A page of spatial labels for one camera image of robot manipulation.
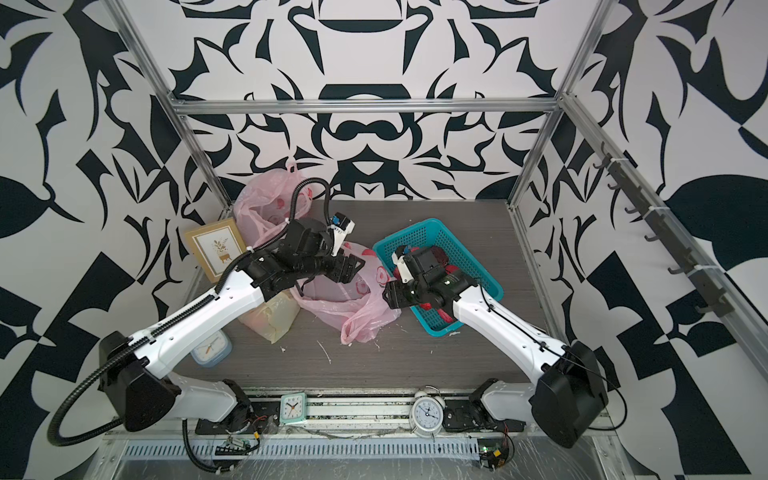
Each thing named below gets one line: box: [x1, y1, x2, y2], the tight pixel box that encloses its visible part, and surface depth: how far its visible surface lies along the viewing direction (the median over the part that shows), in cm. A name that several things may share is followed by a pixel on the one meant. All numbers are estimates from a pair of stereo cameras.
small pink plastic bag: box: [290, 242, 402, 344], surface depth 85 cm
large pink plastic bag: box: [233, 163, 313, 248], surface depth 113 cm
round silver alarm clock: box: [409, 385, 446, 442], surface depth 73 cm
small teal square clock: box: [280, 392, 307, 424], surface depth 76 cm
